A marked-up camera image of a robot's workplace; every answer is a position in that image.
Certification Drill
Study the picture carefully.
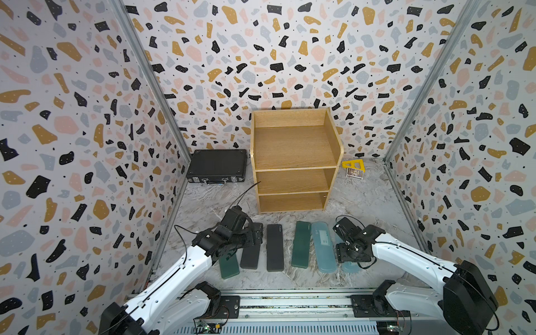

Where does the light blue pencil case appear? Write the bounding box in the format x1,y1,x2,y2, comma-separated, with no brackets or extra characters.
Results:
341,262,362,274
311,222,337,274

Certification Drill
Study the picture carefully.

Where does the dark green pencil case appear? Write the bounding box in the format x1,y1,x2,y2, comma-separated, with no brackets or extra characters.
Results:
219,252,240,279
291,221,311,269

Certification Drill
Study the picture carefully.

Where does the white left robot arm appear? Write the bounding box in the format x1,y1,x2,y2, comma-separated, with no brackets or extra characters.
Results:
99,205,263,334

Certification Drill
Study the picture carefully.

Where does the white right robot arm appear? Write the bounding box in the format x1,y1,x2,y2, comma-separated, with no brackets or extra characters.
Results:
333,215,498,334

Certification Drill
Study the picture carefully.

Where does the black left pencil case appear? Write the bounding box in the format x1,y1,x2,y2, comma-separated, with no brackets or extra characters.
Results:
240,223,263,269

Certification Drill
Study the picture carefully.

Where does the black pencil case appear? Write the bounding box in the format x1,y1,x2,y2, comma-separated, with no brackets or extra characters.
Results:
240,223,263,269
267,224,284,272

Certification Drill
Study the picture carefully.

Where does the black right pencil case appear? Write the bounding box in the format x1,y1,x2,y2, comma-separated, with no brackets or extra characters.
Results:
267,224,284,272

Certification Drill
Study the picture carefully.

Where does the wooden three-tier shelf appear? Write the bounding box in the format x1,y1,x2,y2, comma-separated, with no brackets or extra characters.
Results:
250,108,344,213

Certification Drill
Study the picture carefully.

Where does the black briefcase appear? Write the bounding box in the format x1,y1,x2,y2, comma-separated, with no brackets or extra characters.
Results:
186,149,247,184

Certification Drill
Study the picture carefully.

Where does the small photo card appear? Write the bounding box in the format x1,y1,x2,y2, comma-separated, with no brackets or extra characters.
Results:
346,167,364,180

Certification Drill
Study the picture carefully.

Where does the yellow triangle ruler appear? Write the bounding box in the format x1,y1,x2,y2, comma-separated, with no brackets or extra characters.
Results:
341,159,366,173

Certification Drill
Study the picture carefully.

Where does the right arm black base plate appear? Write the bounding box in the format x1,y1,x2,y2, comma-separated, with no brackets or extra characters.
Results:
350,294,410,318

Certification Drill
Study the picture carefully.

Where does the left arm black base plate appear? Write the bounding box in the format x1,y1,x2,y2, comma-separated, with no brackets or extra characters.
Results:
200,295,241,320

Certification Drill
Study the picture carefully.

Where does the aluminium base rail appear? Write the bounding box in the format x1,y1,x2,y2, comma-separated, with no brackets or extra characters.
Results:
166,289,455,334

